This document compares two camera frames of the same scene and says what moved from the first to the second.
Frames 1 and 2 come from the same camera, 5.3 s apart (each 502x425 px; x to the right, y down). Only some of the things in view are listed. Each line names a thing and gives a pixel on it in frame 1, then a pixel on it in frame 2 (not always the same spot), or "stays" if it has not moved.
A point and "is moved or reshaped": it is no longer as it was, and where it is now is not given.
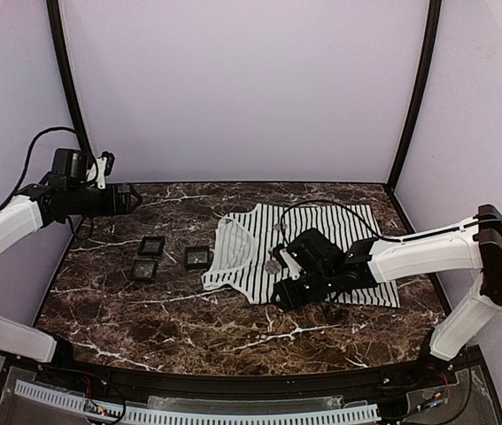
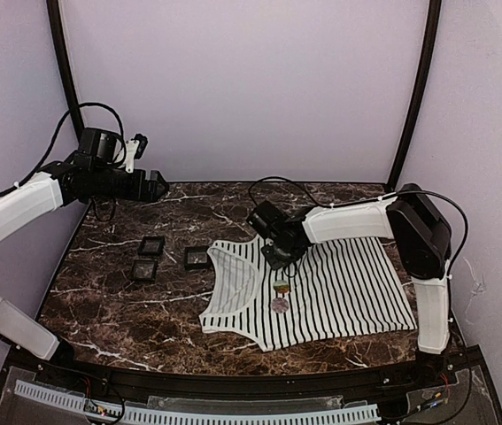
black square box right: [196, 258] stays
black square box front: [144, 270] stays
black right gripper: [287, 295] → [269, 255]
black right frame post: [425, 68] stays
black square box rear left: [151, 246] stays
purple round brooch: [272, 266] is moved or reshaped
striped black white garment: [246, 242] is moved or reshaped
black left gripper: [118, 199] → [148, 184]
